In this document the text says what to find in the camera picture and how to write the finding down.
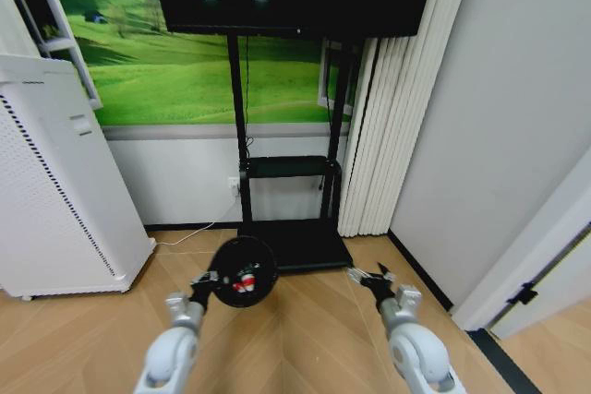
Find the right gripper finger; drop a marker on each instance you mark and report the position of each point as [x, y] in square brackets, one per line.
[385, 271]
[358, 275]

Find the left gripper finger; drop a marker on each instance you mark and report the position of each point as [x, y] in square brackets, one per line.
[205, 278]

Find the black round trash bin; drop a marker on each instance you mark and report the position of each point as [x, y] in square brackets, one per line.
[240, 255]

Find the red white crumpled trash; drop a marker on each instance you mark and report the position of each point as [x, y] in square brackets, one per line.
[244, 284]

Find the black monitor floor stand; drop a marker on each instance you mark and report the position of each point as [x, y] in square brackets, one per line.
[295, 242]

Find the black floor threshold strip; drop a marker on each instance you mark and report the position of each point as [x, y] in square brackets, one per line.
[503, 361]

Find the white folded curtain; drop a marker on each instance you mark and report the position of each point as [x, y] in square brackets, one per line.
[383, 135]

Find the black door hinge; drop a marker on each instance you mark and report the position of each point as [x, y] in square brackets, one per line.
[522, 294]

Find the white door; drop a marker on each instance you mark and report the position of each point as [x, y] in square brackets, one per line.
[540, 246]

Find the white perforated air purifier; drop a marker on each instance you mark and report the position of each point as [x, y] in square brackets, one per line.
[55, 191]

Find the white wall socket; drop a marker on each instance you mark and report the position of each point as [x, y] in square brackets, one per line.
[233, 185]

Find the green landscape wall poster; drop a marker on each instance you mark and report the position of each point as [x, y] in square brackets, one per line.
[184, 80]

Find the white metal ladder frame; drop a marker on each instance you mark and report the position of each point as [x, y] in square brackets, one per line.
[64, 39]

